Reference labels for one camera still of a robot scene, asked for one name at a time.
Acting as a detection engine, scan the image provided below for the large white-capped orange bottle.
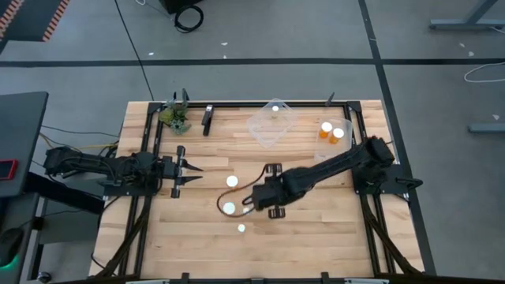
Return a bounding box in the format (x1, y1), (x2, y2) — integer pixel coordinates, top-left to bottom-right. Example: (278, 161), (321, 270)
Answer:
(329, 127), (346, 145)
(318, 121), (334, 140)

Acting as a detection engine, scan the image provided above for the dark gripper cable loop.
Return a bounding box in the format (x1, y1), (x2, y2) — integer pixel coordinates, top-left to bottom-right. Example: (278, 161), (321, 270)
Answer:
(215, 165), (273, 219)

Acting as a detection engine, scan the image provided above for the coiled black floor cable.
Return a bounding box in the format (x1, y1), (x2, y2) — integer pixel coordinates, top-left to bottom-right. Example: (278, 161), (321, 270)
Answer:
(174, 3), (205, 34)

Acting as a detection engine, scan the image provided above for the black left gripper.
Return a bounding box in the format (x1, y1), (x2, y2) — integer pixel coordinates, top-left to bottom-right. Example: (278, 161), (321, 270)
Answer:
(159, 144), (204, 199)

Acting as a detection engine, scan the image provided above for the black computer mouse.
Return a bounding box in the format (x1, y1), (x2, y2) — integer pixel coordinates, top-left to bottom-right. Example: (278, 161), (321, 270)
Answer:
(0, 227), (25, 269)

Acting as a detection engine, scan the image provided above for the grey table leg with foot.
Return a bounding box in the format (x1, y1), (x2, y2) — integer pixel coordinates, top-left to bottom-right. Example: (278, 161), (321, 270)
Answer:
(428, 0), (505, 32)

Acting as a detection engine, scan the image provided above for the black mat with orange stripes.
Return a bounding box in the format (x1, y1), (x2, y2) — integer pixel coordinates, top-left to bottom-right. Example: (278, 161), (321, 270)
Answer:
(0, 0), (72, 43)

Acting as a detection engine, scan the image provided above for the yellow cable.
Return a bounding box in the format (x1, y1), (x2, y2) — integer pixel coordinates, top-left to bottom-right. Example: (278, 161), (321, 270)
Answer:
(39, 132), (119, 153)

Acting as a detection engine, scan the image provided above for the small artificial green plant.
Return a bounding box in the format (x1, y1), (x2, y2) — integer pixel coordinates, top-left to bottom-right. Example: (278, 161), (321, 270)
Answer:
(159, 98), (193, 136)

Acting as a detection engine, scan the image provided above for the dark grey desk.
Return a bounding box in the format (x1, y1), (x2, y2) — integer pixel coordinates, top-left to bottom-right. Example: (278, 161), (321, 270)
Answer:
(0, 91), (50, 198)

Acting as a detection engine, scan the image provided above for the clear plastic bin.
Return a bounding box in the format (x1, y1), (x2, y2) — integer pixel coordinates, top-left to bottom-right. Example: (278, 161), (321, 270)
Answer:
(314, 115), (354, 163)
(246, 98), (297, 150)

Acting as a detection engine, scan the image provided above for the black aluminium table frame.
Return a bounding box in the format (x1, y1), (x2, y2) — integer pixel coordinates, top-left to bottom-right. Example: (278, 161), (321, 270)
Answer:
(92, 100), (425, 284)

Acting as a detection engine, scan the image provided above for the red phone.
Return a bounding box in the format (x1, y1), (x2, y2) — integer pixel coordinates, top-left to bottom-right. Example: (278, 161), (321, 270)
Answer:
(0, 159), (19, 181)

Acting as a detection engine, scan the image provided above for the grey table foot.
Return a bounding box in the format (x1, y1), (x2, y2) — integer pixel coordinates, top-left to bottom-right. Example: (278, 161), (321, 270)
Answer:
(468, 122), (505, 134)

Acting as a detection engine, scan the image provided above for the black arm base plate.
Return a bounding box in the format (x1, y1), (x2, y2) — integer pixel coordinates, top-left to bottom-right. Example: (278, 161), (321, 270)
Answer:
(350, 159), (424, 196)
(103, 177), (163, 197)

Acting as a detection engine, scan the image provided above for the thin black cable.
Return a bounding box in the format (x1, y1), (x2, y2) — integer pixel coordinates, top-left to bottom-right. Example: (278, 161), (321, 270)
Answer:
(41, 125), (122, 139)

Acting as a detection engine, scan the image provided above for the white floor cable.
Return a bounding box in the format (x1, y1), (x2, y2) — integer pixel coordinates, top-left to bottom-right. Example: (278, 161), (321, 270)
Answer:
(463, 61), (505, 84)

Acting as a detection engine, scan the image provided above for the black box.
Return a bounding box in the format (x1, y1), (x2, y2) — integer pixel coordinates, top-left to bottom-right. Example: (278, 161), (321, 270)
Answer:
(159, 0), (204, 15)

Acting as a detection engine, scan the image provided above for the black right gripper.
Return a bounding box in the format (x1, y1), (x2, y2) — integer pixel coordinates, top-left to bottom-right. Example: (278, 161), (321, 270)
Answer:
(245, 163), (287, 220)

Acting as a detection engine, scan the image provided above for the black desk crossbar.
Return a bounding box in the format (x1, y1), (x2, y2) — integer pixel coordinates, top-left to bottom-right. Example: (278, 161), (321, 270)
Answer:
(23, 171), (106, 216)

